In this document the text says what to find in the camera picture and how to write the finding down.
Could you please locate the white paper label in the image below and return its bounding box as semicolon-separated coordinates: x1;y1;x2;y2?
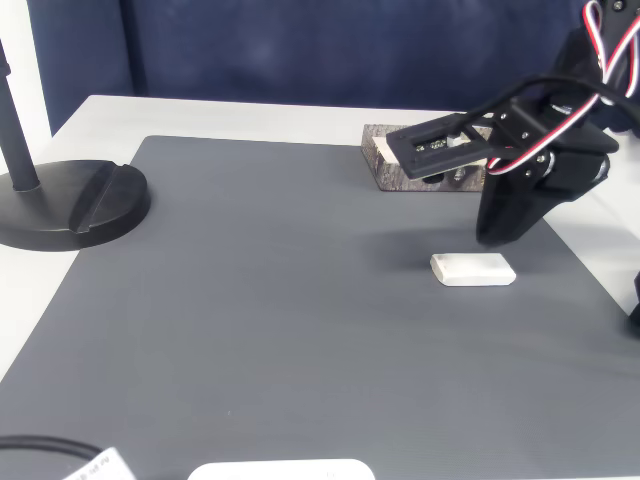
62;446;136;480

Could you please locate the patterned grey cardboard box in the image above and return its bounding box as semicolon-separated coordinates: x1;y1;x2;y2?
361;123;494;193

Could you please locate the white eraser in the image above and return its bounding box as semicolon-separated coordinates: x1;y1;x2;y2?
429;252;517;289

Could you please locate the white rounded device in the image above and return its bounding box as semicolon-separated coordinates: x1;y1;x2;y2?
187;458;376;480

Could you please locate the grey desk mat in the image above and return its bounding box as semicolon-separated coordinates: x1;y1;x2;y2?
0;134;640;480

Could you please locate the dark blue curtain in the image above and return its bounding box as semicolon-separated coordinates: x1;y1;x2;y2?
27;0;640;136

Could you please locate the black stand with round base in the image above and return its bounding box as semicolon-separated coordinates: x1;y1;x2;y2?
0;39;152;252

